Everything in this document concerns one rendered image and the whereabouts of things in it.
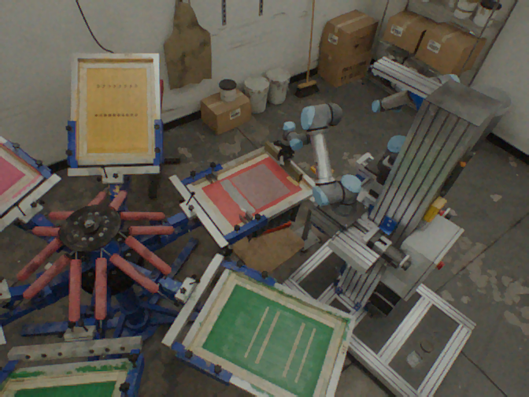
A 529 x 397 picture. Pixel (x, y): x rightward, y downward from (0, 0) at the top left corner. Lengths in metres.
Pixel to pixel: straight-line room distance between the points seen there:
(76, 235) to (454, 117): 1.87
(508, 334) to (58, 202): 4.22
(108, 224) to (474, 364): 2.88
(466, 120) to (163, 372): 2.54
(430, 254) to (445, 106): 0.86
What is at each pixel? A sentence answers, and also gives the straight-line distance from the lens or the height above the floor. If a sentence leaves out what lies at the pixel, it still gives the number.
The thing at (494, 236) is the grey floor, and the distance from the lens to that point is 4.38.
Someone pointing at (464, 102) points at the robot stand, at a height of 2.03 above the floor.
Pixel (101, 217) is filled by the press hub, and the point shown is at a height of 1.31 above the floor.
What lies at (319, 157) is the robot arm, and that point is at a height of 1.59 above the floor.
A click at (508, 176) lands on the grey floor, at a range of 5.12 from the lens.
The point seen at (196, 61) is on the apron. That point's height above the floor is 0.81.
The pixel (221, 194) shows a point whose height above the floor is 0.96.
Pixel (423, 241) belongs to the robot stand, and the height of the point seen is 1.23.
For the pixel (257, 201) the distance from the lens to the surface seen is 2.58.
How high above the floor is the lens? 2.95
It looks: 50 degrees down
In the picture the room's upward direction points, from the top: 5 degrees clockwise
